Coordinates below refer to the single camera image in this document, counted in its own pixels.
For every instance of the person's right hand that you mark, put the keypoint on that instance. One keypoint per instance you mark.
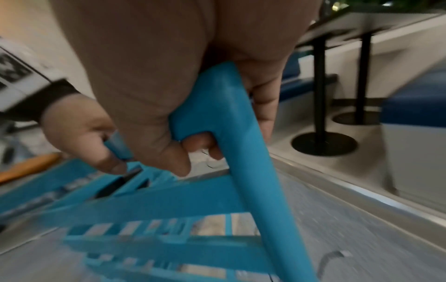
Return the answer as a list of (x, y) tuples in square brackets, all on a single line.
[(146, 55)]

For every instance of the person's left hand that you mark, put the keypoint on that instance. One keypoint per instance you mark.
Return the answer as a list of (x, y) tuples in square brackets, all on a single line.
[(75, 121)]

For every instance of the blue plastic shopping basket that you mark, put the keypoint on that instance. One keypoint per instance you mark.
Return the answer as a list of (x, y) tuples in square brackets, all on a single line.
[(240, 154)]

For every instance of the person's left forearm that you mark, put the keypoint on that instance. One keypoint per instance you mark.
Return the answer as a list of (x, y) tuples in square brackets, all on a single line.
[(38, 102)]

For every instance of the orange object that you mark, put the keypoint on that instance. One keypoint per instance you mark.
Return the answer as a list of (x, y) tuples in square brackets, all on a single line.
[(28, 166)]

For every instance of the blue and white bench seat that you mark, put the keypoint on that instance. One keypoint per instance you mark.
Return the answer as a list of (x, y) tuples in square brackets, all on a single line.
[(414, 132), (296, 82)]

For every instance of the white table with black legs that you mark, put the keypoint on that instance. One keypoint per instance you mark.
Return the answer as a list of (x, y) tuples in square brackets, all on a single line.
[(359, 24)]

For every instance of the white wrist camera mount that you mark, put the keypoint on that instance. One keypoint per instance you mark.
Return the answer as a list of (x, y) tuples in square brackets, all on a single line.
[(21, 74)]

